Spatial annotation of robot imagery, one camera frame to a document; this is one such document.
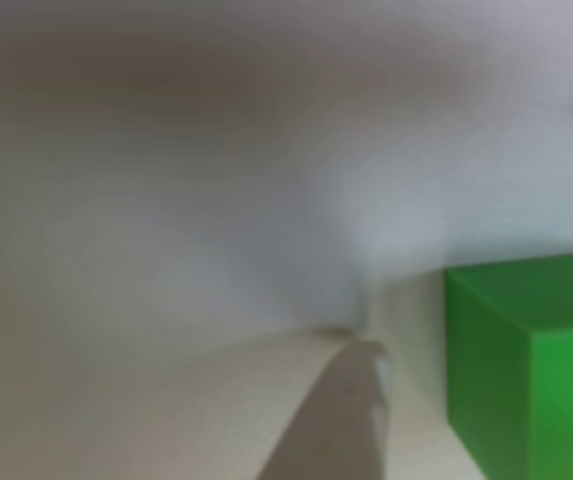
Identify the green cube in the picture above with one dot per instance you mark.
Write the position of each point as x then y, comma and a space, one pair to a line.
526, 375

